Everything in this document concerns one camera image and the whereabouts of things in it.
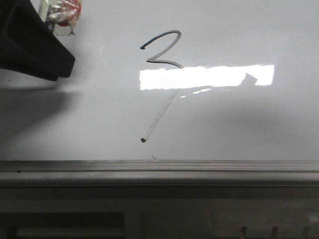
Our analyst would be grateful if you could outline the white whiteboard with aluminium frame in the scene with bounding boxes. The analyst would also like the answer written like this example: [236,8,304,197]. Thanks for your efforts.
[0,0,319,186]

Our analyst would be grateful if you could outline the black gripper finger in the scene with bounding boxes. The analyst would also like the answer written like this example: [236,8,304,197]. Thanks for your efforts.
[0,0,75,81]

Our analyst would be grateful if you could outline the white whiteboard marker with tape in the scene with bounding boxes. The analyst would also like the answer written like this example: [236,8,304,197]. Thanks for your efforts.
[38,0,82,36]

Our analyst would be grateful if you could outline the grey base with black markings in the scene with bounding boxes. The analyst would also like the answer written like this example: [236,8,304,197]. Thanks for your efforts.
[0,186,319,239]

